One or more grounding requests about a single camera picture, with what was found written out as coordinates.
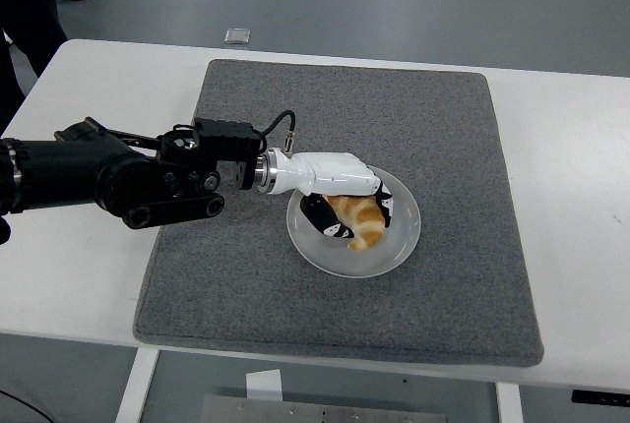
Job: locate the black table control panel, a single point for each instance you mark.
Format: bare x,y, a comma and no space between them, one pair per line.
600,397

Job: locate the grey metal plate with screws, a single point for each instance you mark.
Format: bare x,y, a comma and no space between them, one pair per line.
320,410

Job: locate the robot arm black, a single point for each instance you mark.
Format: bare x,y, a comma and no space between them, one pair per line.
74,172

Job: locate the pale grey round plate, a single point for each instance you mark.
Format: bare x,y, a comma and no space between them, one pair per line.
394,256

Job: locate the person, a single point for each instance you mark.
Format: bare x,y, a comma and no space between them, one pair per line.
24,24

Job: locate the grey felt mat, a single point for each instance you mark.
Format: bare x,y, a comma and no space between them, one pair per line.
344,98

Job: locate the croissant bread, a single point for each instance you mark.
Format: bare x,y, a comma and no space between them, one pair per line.
366,226

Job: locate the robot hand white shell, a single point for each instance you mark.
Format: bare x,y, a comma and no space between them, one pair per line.
330,174

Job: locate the square metal floor socket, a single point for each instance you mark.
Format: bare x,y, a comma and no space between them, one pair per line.
237,36

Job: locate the white table leg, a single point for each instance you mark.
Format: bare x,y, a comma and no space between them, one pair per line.
509,403
135,386

